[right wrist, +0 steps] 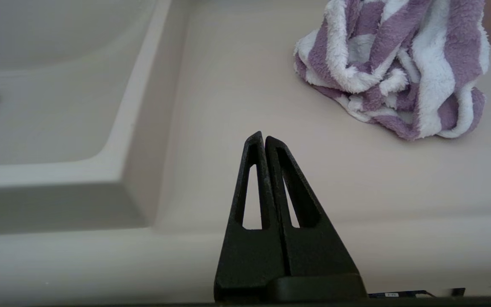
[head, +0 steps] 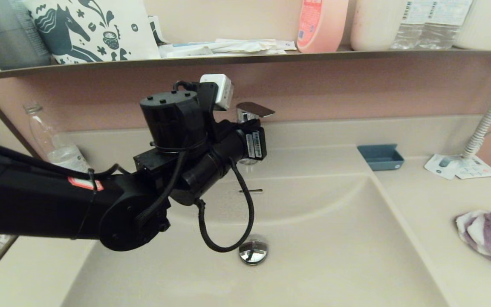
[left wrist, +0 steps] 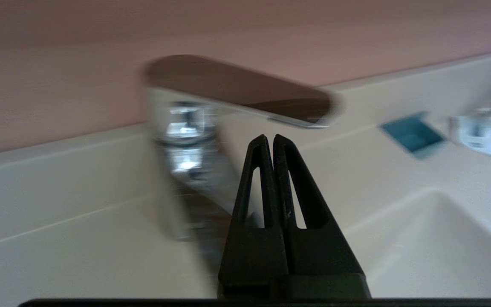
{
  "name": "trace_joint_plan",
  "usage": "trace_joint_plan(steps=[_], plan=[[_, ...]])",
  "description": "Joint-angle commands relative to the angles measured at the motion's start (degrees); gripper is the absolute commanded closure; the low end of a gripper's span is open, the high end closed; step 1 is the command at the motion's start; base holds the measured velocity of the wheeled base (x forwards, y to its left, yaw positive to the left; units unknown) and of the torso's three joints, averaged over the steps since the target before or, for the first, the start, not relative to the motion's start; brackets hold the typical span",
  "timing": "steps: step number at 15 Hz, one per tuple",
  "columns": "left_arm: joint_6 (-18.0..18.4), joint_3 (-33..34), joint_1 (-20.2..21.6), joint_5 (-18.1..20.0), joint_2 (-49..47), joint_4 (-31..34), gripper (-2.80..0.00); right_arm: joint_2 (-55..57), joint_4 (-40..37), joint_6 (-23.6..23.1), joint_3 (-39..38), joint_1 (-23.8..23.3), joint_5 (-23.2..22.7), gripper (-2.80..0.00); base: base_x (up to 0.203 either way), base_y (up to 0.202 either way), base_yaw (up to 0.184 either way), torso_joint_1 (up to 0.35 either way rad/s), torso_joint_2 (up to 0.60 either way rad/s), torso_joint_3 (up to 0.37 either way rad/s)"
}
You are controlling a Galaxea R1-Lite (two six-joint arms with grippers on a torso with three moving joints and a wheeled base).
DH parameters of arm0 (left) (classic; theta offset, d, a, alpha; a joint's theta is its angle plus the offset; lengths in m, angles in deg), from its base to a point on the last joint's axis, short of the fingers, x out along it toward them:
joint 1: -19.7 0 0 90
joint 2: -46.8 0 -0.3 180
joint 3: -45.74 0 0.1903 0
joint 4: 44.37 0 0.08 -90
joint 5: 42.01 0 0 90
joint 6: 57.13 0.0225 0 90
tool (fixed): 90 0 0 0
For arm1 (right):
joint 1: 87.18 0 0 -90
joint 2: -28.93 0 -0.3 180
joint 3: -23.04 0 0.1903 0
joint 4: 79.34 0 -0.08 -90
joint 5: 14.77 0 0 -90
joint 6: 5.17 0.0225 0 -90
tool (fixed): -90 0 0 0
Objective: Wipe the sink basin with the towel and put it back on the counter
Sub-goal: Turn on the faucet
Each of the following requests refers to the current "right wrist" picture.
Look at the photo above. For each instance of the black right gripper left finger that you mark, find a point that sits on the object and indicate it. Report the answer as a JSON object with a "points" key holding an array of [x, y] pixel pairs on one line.
{"points": [[249, 256]]}

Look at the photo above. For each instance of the purple white striped towel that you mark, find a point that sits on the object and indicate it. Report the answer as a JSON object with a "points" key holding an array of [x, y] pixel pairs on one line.
{"points": [[392, 72]]}

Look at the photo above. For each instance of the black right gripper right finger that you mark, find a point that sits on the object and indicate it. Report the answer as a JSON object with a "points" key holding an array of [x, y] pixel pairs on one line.
{"points": [[322, 251]]}

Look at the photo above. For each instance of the beige ceramic sink basin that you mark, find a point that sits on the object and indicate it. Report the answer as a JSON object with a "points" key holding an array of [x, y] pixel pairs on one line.
{"points": [[58, 106]]}

